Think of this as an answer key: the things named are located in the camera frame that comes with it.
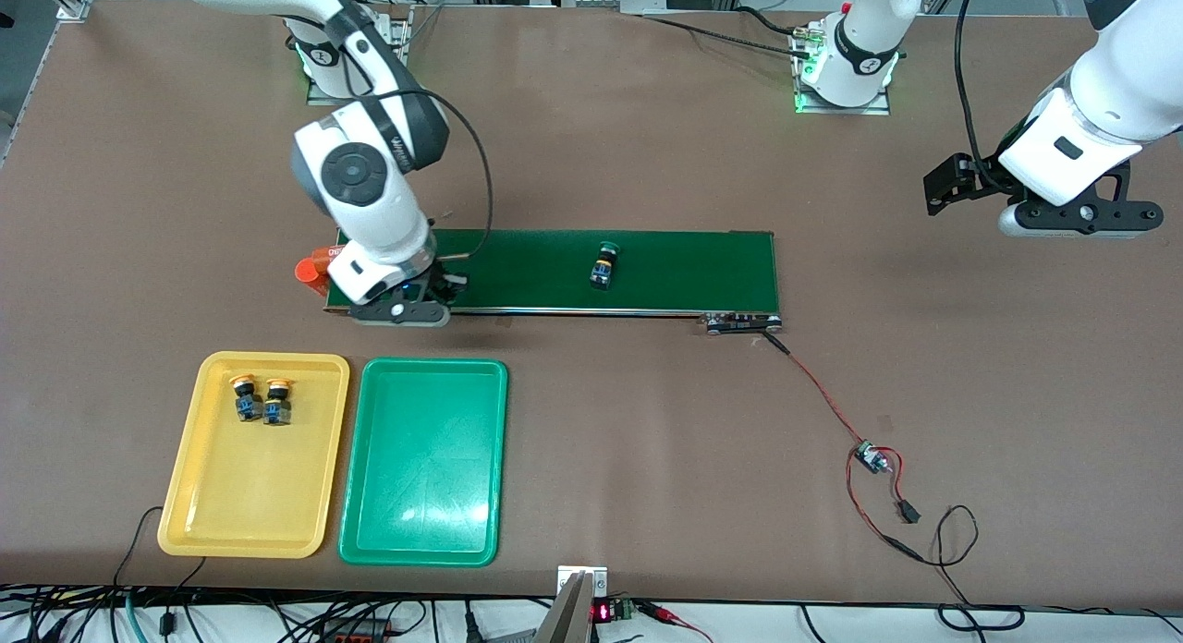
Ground green cap push button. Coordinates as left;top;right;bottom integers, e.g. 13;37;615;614
589;241;623;292

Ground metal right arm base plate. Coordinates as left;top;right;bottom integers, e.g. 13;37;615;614
307;4;412;106

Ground green plastic tray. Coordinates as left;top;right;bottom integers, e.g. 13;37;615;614
337;358;509;567

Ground black braided cable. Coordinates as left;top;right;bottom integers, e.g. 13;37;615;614
638;13;805;57

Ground yellow plastic tray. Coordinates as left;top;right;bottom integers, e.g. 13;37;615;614
157;351;351;560

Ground red black conveyor power cable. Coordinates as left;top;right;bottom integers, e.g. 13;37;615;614
762;332;870;452

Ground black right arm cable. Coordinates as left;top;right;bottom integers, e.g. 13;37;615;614
356;89;494;261

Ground aluminium stand bracket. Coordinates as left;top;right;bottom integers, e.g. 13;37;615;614
556;564;609;643

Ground yellow cap push button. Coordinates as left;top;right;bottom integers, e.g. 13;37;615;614
228;373;265;424
262;377;296;428

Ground red black lead wire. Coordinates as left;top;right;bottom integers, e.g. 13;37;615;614
846;447;925;563

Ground green belt conveyor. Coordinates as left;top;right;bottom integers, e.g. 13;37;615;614
323;225;784;335

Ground black power strip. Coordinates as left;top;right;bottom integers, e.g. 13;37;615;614
319;615;394;643

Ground thin black looped cable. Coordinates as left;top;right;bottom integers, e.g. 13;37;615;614
935;504;1027;633

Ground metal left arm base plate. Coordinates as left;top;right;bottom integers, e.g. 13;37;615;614
793;24;893;115

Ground red clip lead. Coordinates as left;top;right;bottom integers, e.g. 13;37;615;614
642;601;714;643

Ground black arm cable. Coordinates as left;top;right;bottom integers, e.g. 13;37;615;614
356;89;494;261
953;0;1018;197

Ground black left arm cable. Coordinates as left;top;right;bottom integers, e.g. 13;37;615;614
953;0;1018;197

